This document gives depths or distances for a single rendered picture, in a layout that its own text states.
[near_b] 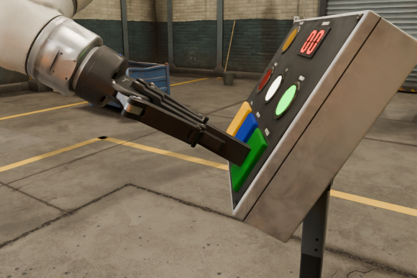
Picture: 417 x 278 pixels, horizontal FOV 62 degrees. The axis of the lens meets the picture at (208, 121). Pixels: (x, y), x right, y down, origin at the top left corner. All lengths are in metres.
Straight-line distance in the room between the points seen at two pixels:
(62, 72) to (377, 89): 0.36
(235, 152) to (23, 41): 0.29
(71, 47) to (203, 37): 9.19
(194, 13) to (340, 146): 9.43
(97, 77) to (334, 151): 0.29
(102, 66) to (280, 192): 0.26
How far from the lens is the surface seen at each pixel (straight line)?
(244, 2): 9.02
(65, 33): 0.46
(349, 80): 0.41
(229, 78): 7.87
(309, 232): 0.65
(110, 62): 0.45
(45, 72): 0.46
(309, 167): 0.43
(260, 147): 0.44
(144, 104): 0.41
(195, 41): 9.76
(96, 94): 0.45
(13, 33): 0.46
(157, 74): 5.27
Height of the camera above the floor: 1.18
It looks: 15 degrees down
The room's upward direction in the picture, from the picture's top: straight up
